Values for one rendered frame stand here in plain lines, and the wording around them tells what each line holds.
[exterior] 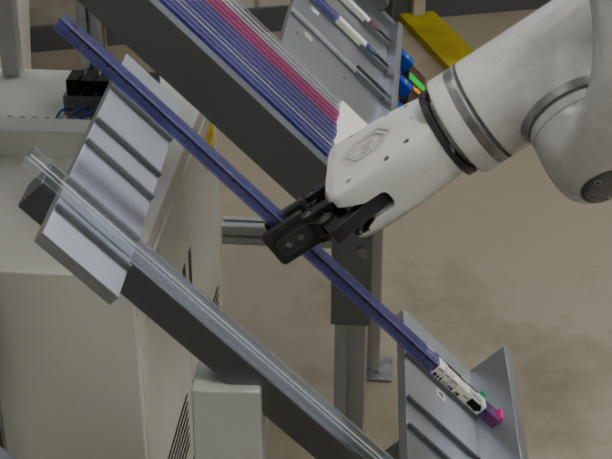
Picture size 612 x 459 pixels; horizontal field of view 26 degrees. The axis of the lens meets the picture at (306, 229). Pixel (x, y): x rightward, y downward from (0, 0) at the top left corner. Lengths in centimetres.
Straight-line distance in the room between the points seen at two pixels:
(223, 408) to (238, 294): 172
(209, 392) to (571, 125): 40
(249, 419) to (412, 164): 29
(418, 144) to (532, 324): 182
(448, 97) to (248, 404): 32
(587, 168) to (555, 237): 219
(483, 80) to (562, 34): 7
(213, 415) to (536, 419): 143
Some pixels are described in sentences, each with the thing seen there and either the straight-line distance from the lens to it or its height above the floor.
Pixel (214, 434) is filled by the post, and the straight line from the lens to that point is 117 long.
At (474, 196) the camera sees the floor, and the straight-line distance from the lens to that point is 330.
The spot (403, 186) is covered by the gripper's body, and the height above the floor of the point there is 104.
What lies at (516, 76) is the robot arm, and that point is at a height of 112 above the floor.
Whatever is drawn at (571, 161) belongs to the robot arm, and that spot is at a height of 109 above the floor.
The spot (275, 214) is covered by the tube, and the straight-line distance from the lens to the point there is 107.
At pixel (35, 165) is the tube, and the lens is 96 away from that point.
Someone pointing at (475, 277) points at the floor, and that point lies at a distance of 295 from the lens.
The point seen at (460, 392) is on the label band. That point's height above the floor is 82.
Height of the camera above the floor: 149
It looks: 28 degrees down
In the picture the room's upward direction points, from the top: straight up
